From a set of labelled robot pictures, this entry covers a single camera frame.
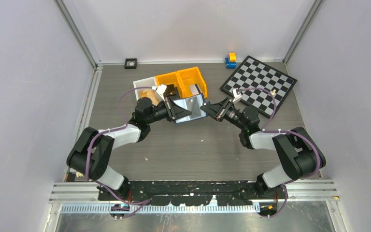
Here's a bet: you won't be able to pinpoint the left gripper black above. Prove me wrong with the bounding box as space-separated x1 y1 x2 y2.
145 97 190 125

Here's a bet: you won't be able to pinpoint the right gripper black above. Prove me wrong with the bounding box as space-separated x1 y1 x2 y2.
200 97 247 131

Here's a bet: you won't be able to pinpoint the blue leather card holder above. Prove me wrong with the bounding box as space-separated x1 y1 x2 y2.
173 94 208 123

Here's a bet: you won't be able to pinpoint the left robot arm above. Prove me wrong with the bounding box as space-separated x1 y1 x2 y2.
66 98 192 200

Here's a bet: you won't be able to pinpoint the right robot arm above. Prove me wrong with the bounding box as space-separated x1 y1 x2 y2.
201 98 326 199

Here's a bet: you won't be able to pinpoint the card in orange bin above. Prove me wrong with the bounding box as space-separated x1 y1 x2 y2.
189 84 202 96

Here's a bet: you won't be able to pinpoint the black object in bin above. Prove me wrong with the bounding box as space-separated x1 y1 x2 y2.
164 84 179 98

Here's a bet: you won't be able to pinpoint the tan items in white bin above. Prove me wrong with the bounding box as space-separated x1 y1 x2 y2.
139 89 160 105

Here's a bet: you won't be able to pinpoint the orange plastic bin left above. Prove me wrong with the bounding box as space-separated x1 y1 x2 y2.
155 72 185 97

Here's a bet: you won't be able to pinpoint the orange plastic bin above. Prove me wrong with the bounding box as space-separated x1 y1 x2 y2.
177 66 208 98
155 72 185 97

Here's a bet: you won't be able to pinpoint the orange plastic bin right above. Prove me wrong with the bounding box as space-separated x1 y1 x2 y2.
177 66 208 98

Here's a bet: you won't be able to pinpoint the white plastic bin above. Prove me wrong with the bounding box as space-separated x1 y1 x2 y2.
133 76 157 100

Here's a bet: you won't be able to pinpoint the black white chessboard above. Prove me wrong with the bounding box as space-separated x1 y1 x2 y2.
220 56 297 117

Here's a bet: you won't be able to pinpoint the small black square device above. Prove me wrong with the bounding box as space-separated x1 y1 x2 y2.
124 58 138 70

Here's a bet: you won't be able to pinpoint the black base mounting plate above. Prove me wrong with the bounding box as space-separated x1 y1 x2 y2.
96 180 287 206

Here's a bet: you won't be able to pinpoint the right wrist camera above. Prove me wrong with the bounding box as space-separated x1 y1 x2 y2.
232 88 242 103

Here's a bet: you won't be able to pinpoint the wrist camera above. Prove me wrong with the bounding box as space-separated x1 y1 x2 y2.
152 84 167 101
232 88 242 103

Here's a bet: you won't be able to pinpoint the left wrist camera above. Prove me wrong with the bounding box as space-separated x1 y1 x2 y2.
152 84 167 101

